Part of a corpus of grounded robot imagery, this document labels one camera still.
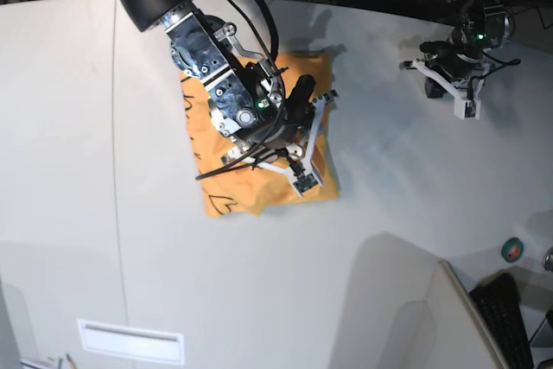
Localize orange t-shirt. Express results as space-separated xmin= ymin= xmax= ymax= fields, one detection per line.
xmin=181 ymin=52 xmax=339 ymax=217

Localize white cable tray slot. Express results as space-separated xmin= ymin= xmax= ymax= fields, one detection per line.
xmin=77 ymin=320 xmax=186 ymax=366

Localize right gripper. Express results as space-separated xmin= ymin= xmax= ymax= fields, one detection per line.
xmin=209 ymin=74 xmax=338 ymax=197

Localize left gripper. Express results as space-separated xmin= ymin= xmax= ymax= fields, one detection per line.
xmin=399 ymin=41 xmax=490 ymax=119

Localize grey desk partition panel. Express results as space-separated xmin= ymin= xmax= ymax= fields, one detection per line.
xmin=426 ymin=260 xmax=508 ymax=369

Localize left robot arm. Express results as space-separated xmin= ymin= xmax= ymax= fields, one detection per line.
xmin=399 ymin=0 xmax=521 ymax=119

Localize green tape roll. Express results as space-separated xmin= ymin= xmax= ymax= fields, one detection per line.
xmin=500 ymin=237 xmax=524 ymax=264

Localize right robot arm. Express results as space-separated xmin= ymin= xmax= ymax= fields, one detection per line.
xmin=119 ymin=0 xmax=336 ymax=195

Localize silver knob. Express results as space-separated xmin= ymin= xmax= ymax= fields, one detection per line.
xmin=543 ymin=248 xmax=553 ymax=272

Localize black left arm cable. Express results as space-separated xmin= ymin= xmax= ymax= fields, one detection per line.
xmin=468 ymin=47 xmax=522 ymax=102

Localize black keyboard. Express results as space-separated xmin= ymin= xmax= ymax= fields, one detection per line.
xmin=469 ymin=272 xmax=534 ymax=369

